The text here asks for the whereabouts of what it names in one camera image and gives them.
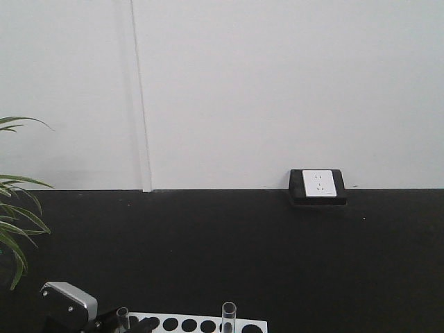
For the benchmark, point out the white test tube rack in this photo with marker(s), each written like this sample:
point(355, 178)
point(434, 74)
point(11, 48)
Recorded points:
point(195, 323)

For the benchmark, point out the clear glass test tube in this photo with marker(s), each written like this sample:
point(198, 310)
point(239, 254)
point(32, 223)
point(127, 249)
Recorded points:
point(123, 321)
point(228, 317)

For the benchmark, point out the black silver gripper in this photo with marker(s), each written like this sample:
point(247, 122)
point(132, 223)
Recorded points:
point(76, 310)

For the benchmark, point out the white socket in black box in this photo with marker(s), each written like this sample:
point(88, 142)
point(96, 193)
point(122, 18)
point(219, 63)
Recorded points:
point(317, 187)

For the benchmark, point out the green potted plant leaves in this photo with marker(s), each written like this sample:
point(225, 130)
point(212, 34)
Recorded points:
point(20, 221)

